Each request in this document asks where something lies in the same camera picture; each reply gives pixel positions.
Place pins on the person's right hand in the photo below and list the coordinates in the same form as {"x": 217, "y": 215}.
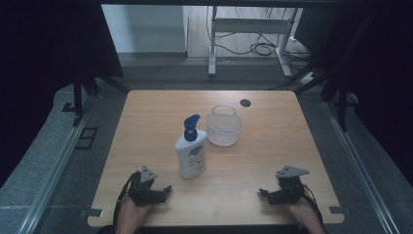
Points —
{"x": 305, "y": 214}

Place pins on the clear plastic bowl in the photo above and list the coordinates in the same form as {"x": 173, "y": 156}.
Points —
{"x": 224, "y": 136}

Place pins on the white power strip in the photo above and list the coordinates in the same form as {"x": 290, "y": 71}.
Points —
{"x": 307, "y": 78}

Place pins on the black curtain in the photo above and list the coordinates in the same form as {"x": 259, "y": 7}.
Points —
{"x": 383, "y": 65}
{"x": 39, "y": 65}

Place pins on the black floor plate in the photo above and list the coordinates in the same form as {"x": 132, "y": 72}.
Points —
{"x": 68, "y": 107}

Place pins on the person's left hand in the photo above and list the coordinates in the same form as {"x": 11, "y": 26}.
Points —
{"x": 130, "y": 216}

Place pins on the aluminium rail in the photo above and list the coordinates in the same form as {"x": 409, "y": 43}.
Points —
{"x": 55, "y": 172}
{"x": 360, "y": 172}

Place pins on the small dark round disc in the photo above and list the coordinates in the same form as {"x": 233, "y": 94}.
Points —
{"x": 245, "y": 103}

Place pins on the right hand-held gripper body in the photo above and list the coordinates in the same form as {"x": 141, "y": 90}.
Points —
{"x": 290, "y": 187}

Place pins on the white pump bottle blue cap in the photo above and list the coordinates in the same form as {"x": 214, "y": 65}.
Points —
{"x": 191, "y": 159}

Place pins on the white metal desk frame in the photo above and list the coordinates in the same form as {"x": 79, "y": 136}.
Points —
{"x": 250, "y": 26}

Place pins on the black metal stand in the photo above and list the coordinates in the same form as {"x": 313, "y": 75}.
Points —
{"x": 342, "y": 107}
{"x": 78, "y": 97}

